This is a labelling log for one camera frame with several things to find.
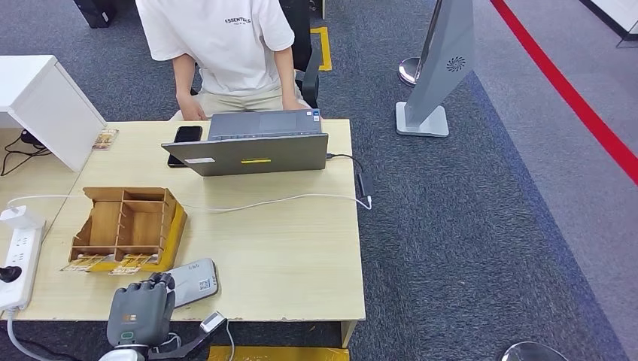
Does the person's right hand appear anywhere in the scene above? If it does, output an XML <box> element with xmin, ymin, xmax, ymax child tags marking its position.
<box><xmin>177</xmin><ymin>92</ymin><xmax>208</xmax><ymax>122</ymax></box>

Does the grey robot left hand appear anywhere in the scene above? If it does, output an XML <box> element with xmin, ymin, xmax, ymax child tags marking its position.
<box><xmin>105</xmin><ymin>272</ymin><xmax>176</xmax><ymax>348</ymax></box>

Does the person's left hand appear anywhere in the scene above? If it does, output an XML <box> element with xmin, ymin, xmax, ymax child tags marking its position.
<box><xmin>281</xmin><ymin>94</ymin><xmax>314</xmax><ymax>112</ymax></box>

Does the person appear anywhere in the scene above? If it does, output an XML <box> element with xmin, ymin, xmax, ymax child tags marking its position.
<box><xmin>134</xmin><ymin>0</ymin><xmax>325</xmax><ymax>122</ymax></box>

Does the black smartphone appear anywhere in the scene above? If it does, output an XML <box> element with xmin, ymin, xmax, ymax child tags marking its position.
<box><xmin>167</xmin><ymin>125</ymin><xmax>204</xmax><ymax>168</ymax></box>

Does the black office chair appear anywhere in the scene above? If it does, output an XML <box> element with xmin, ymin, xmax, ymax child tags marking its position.
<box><xmin>278</xmin><ymin>0</ymin><xmax>323</xmax><ymax>110</ymax></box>

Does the yellow floor tape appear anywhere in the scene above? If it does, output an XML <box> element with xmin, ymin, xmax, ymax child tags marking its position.
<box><xmin>309</xmin><ymin>26</ymin><xmax>333</xmax><ymax>72</ymax></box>
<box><xmin>206</xmin><ymin>346</ymin><xmax>351</xmax><ymax>361</ymax></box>

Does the grey laptop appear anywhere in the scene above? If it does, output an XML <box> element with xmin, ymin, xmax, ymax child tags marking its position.
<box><xmin>160</xmin><ymin>108</ymin><xmax>330</xmax><ymax>177</ymax></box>

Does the wooden compartment organizer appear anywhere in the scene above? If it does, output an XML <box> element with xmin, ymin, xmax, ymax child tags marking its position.
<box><xmin>68</xmin><ymin>187</ymin><xmax>178</xmax><ymax>264</ymax></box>

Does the small black dongle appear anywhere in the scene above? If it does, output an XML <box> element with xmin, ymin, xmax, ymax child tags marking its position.
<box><xmin>357</xmin><ymin>171</ymin><xmax>375</xmax><ymax>199</ymax></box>

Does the chrome stanchion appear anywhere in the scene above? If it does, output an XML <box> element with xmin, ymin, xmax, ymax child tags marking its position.
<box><xmin>397</xmin><ymin>0</ymin><xmax>442</xmax><ymax>88</ymax></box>
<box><xmin>500</xmin><ymin>341</ymin><xmax>570</xmax><ymax>361</ymax></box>

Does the white power strip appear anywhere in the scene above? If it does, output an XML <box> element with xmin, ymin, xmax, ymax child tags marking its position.
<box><xmin>0</xmin><ymin>225</ymin><xmax>46</xmax><ymax>311</ymax></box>

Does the white cabinet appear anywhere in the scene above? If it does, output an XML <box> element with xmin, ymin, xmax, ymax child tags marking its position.
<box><xmin>0</xmin><ymin>54</ymin><xmax>107</xmax><ymax>173</ymax></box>

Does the black bag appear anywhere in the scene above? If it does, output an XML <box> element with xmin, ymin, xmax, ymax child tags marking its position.
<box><xmin>71</xmin><ymin>0</ymin><xmax>113</xmax><ymax>29</ymax></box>

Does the grey sign stand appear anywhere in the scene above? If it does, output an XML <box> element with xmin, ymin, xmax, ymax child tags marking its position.
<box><xmin>395</xmin><ymin>0</ymin><xmax>475</xmax><ymax>138</ymax></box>

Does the white charger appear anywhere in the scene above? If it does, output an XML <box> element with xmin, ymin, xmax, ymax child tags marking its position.
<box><xmin>0</xmin><ymin>205</ymin><xmax>45</xmax><ymax>230</ymax></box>

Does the red floor tape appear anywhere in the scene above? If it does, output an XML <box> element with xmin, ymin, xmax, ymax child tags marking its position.
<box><xmin>491</xmin><ymin>0</ymin><xmax>638</xmax><ymax>187</ymax></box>

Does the black laptop cable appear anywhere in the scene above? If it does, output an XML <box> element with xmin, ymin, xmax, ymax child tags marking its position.
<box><xmin>326</xmin><ymin>153</ymin><xmax>365</xmax><ymax>174</ymax></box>

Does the pale wrist camera on bracket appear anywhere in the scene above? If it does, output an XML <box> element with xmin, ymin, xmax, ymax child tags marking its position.
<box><xmin>147</xmin><ymin>311</ymin><xmax>228</xmax><ymax>361</ymax></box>

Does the long white cable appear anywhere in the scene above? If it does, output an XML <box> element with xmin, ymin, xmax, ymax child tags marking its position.
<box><xmin>7</xmin><ymin>193</ymin><xmax>373</xmax><ymax>215</ymax></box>

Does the grey power strip cord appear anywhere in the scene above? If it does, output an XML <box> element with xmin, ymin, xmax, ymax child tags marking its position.
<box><xmin>5</xmin><ymin>308</ymin><xmax>51</xmax><ymax>361</ymax></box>

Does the black adapter with cable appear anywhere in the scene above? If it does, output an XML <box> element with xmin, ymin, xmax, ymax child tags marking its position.
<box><xmin>0</xmin><ymin>129</ymin><xmax>53</xmax><ymax>177</ymax></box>

